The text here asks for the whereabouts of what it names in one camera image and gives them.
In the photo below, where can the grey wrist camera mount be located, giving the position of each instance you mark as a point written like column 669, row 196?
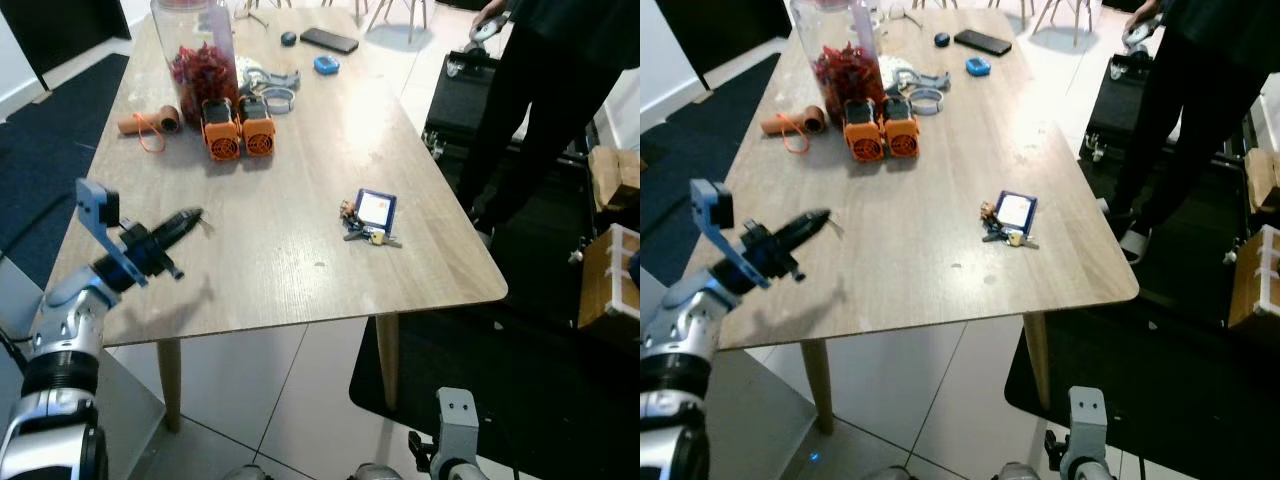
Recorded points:
column 1088, row 420
column 95, row 200
column 708, row 200
column 457, row 420

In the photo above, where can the white cloth bundle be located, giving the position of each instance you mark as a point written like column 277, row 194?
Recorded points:
column 897, row 72
column 250, row 72

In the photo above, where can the grey handheld controller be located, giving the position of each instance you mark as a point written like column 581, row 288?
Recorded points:
column 485, row 32
column 1135, row 35

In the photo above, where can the keys with blue card holder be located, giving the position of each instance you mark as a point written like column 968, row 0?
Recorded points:
column 377, row 207
column 1015, row 208

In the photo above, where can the black equipment case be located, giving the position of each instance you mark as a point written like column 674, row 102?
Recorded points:
column 1110, row 100
column 460, row 100

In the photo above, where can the dark blue carpet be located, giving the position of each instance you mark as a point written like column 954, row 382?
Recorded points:
column 50, row 150
column 700, row 130

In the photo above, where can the black floor mat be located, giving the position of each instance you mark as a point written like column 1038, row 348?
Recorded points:
column 520, row 400
column 1160, row 400

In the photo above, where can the light wooden table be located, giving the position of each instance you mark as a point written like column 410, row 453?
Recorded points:
column 300, row 170
column 940, row 170

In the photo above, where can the clear jar of red chillies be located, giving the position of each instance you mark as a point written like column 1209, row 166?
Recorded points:
column 195, row 40
column 835, row 40

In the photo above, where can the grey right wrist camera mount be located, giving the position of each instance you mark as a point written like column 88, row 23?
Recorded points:
column 1088, row 420
column 457, row 420

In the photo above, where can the plain cardboard box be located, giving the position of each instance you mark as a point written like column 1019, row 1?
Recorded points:
column 1262, row 178
column 612, row 175

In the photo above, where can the small blue round case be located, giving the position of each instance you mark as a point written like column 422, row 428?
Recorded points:
column 978, row 66
column 326, row 65

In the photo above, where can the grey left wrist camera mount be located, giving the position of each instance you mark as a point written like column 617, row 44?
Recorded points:
column 95, row 200
column 708, row 200

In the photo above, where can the person in black clothes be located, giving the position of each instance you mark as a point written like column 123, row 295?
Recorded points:
column 1180, row 90
column 540, row 90

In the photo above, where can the brown cardboard roll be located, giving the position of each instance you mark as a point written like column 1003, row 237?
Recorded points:
column 150, row 122
column 795, row 123

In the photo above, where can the orange black fan unit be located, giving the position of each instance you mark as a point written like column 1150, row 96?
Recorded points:
column 222, row 135
column 902, row 135
column 864, row 138
column 258, row 132

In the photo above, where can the grey right robot leg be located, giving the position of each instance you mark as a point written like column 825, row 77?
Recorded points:
column 1020, row 472
column 375, row 472

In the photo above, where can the black cabinet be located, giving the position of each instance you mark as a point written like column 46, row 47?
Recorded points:
column 60, row 30
column 720, row 30

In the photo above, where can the black smartphone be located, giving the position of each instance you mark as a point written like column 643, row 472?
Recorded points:
column 983, row 42
column 330, row 40

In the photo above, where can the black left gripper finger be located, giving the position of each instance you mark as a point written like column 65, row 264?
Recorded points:
column 804, row 221
column 178, row 220
column 806, row 236
column 180, row 234

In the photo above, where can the wooden crate white trim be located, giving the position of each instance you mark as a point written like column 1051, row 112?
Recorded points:
column 600, row 280
column 1255, row 290

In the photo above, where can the grey plastic clamp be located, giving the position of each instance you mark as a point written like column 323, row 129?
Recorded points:
column 283, row 78
column 935, row 79

